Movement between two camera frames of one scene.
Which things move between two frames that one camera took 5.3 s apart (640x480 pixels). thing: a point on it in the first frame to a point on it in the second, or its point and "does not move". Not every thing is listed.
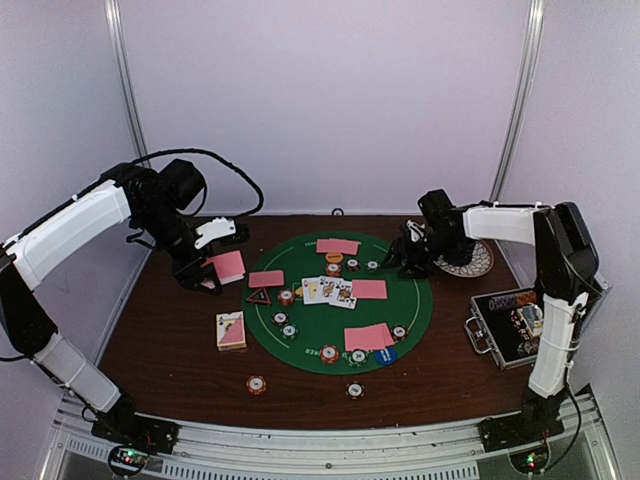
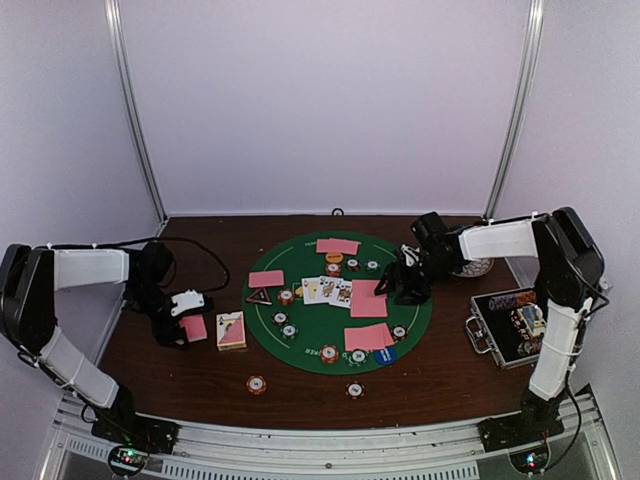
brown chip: x=280 y=318 does not move
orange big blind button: x=334 y=257 does not move
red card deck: x=230 y=266 to x=195 y=327
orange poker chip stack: x=256 y=384 does not move
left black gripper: x=182 y=272 to x=169 y=331
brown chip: x=399 y=332 does not move
